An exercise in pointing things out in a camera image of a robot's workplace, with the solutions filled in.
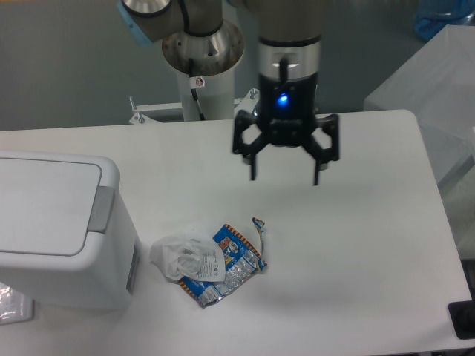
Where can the crumpled white plastic bag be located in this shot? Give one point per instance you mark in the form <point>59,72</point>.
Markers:
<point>192,255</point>

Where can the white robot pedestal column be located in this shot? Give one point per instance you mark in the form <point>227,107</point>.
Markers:
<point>207,96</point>

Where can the white covered side table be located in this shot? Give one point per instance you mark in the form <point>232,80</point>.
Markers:
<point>437,85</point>

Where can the clear plastic bag under can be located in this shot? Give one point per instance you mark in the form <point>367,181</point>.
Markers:
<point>15,306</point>

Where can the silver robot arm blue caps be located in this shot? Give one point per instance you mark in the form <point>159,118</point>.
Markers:
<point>203,49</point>

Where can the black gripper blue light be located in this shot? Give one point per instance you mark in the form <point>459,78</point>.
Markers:
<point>286,111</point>

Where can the blue foil snack wrapper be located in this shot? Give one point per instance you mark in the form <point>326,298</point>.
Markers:
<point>242,260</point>

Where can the blue plastic bag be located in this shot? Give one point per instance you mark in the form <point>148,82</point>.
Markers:
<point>432,16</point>

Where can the black device at table edge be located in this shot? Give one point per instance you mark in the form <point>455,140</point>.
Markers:
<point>462,316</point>

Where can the white metal base bracket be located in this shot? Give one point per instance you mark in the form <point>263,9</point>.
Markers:
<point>174,112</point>

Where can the white push-lid trash can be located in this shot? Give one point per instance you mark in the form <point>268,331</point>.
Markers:
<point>67,238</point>

